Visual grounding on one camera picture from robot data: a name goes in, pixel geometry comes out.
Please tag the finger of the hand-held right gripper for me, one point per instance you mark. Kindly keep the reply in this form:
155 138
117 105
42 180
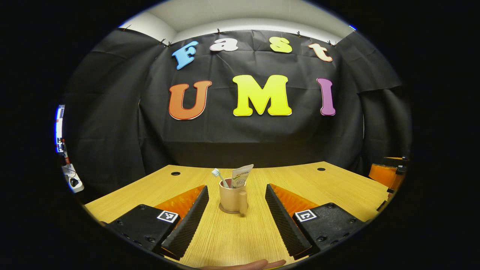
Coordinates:
386 175

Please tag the round brown coaster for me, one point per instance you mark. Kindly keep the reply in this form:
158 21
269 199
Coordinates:
225 212

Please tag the beige cup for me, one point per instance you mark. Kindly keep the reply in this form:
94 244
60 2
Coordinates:
230 198

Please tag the white toothbrush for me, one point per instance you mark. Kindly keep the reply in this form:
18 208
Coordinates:
216 173

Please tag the white toothpaste tube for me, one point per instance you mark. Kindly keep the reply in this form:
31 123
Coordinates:
242 174

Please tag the bright monitor screen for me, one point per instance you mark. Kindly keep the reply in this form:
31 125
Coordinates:
59 127

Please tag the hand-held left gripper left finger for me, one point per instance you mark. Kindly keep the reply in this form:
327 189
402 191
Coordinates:
191 221

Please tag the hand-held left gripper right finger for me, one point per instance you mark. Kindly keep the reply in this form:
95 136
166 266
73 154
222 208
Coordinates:
283 221

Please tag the white power strip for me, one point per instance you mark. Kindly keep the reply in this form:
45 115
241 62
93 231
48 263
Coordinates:
73 180

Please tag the black backdrop cloth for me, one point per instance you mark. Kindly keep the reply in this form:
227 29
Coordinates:
243 138

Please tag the wooden desktop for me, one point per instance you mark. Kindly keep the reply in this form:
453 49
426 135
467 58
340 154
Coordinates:
232 240

